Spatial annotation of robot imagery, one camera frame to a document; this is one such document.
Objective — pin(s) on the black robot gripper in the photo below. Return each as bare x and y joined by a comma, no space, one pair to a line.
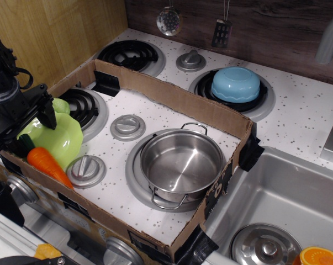
17,110

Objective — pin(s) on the orange toy carrot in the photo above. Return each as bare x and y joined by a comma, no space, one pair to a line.
41,159

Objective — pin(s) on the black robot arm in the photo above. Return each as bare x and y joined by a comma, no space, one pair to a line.
11,76

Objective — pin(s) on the light green plastic plate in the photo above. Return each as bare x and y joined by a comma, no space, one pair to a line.
63,143

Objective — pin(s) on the green toy broccoli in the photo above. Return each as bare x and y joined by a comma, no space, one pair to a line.
61,106

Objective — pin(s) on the black coil burner front left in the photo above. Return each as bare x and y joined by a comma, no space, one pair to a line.
89,109

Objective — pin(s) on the grey stove knob front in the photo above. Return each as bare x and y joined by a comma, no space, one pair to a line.
86,171

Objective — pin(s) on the grey stove knob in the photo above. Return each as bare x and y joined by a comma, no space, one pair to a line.
128,127
191,62
86,171

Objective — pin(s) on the grey oven knob left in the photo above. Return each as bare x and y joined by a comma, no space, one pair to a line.
21,192

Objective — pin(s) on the grey oven knob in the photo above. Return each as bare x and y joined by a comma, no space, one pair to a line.
118,252
21,192

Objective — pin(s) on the brown cardboard fence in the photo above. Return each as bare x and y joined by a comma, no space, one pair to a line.
167,238

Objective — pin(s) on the grey stove knob middle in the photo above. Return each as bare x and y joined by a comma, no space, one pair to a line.
128,127

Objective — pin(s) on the grey oven knob right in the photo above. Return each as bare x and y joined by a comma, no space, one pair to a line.
118,252

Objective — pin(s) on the stainless steel pot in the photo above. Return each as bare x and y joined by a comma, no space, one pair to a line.
180,165

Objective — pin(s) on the grey stove knob back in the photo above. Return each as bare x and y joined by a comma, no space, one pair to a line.
191,62

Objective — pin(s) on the hanging metal skimmer spoon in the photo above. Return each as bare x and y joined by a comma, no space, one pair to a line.
169,20

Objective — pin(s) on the blue plastic bowl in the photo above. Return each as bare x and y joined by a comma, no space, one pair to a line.
235,85

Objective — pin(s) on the hanging metal slotted spatula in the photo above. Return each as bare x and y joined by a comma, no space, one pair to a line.
223,28

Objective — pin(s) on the black coil burner back right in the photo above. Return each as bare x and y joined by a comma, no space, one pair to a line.
256,110

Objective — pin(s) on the steel pot lid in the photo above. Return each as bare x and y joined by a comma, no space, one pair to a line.
261,243

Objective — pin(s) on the grey sink basin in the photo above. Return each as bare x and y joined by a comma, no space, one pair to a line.
281,190

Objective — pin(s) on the orange slice toy can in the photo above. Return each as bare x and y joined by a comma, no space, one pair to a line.
314,256

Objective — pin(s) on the grey toy faucet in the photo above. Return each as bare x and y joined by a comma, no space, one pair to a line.
324,53

